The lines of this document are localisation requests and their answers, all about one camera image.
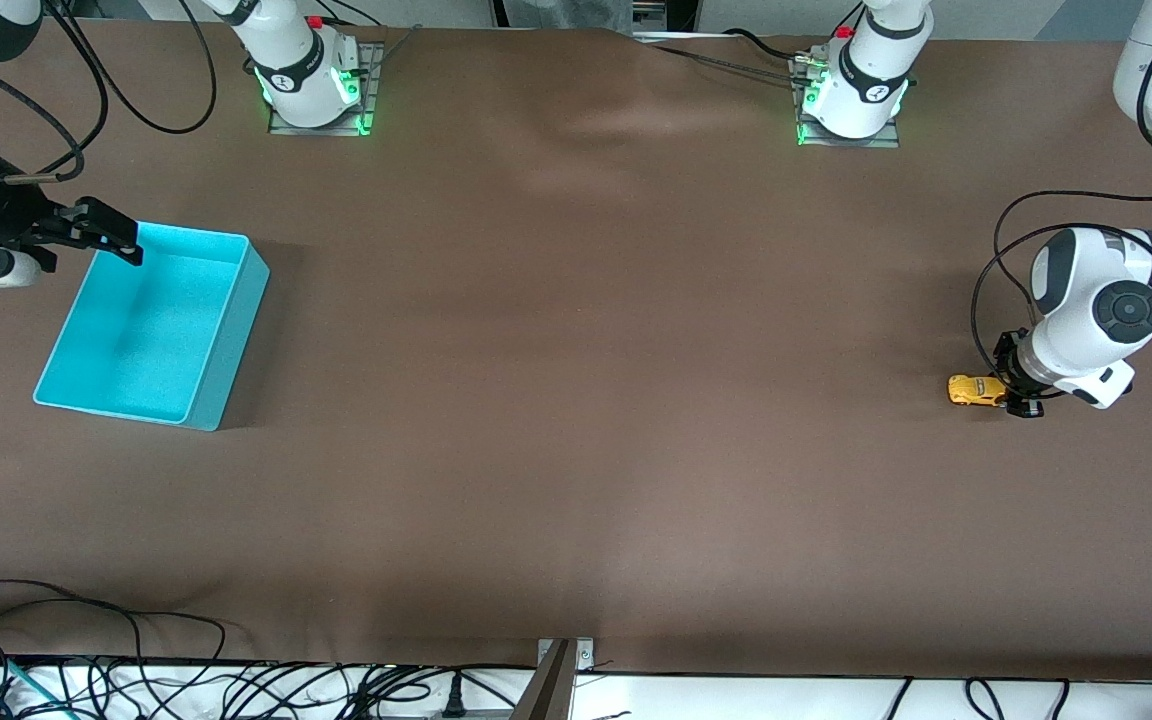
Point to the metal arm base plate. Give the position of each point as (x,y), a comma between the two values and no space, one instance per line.
(856,143)
(373,70)

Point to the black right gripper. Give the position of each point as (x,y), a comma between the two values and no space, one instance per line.
(8,212)

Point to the brown table cover mat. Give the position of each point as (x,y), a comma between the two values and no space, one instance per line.
(576,400)

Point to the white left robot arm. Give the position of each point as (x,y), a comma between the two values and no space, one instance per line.
(1076,350)

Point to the grey power strip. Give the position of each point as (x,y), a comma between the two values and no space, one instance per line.
(481,714)

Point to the black power plug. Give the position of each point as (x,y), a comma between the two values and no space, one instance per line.
(454,700)

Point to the turquoise plastic bin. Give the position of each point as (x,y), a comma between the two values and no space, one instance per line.
(146,330)

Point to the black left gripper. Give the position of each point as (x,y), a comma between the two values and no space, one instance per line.
(1009,366)

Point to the silver bracket plate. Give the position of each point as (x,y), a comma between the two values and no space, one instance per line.
(584,655)

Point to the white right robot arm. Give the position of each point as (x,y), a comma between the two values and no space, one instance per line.
(301,75)

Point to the yellow beetle toy car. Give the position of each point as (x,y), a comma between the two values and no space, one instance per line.
(971,390)

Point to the grey metal mount post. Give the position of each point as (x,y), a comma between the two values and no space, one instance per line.
(546,695)

